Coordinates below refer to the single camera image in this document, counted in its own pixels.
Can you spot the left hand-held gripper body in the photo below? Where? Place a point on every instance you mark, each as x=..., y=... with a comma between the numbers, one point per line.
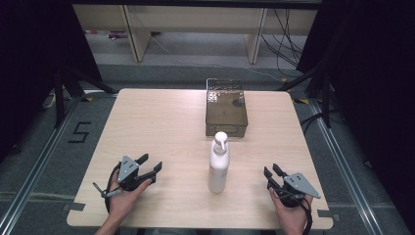
x=128, y=173

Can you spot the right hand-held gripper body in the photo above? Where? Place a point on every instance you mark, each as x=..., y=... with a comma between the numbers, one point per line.
x=295, y=189

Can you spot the white pump bottle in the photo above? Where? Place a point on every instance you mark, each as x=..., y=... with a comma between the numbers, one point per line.
x=219, y=163

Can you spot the transparent brown plastic box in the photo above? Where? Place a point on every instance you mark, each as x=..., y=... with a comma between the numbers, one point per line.
x=225, y=107

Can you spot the person's right hand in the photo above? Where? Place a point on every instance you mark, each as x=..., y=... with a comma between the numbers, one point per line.
x=290, y=213

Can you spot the person's left hand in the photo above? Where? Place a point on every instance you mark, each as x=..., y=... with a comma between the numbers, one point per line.
x=125, y=199

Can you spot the black tripod stand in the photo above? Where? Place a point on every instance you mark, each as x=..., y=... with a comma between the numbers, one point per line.
x=70, y=84
x=318, y=88

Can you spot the light wooden desk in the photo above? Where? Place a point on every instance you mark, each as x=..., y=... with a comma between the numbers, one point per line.
x=182, y=36

